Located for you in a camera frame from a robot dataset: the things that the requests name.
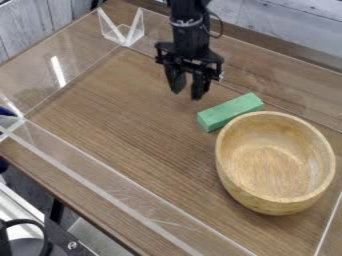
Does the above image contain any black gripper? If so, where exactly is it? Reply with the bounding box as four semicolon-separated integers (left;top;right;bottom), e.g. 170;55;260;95
156;19;225;100

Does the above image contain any brown wooden bowl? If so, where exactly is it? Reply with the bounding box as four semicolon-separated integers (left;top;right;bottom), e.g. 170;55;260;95
216;111;337;216

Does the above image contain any clear acrylic corner bracket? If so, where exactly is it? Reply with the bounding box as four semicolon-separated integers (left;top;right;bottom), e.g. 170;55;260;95
97;8;145;47

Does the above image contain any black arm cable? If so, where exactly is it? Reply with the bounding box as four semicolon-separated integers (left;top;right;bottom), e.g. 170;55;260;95
205;11;226;40

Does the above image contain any black table leg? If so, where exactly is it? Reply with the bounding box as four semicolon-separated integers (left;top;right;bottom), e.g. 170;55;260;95
50;199;66;224

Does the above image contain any blue object at left edge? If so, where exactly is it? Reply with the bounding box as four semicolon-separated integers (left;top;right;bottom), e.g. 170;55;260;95
0;106;17;116

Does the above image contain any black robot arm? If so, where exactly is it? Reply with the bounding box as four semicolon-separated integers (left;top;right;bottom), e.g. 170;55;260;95
156;0;225;100

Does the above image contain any green foam block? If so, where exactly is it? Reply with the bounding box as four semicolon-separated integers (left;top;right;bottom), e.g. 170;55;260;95
198;93;265;132

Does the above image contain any black cable loop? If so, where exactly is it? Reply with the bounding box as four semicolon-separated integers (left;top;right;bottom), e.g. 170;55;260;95
0;218;55;256

